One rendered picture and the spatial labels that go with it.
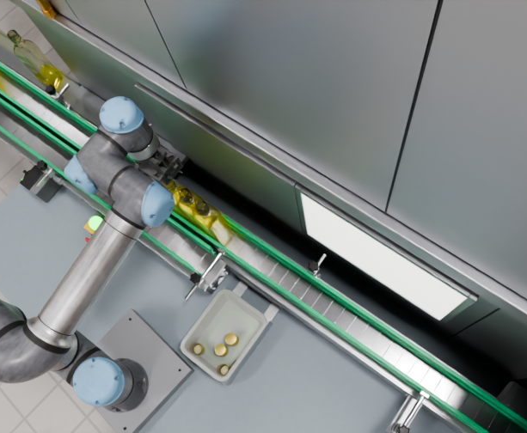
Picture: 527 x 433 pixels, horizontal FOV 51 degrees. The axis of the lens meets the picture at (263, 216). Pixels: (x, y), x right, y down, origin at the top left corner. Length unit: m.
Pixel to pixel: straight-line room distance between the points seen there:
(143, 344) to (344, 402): 0.61
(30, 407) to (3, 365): 1.62
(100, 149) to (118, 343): 0.79
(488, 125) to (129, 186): 0.65
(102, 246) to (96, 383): 0.53
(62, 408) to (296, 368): 1.31
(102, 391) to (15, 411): 1.31
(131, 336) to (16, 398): 1.14
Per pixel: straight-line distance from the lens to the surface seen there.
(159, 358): 1.71
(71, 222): 1.97
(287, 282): 1.58
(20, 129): 2.04
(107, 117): 1.11
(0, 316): 1.18
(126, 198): 1.06
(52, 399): 2.72
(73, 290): 1.09
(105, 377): 1.51
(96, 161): 1.10
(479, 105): 0.66
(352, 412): 1.67
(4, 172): 3.13
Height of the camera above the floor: 2.42
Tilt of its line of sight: 70 degrees down
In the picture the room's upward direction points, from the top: 21 degrees counter-clockwise
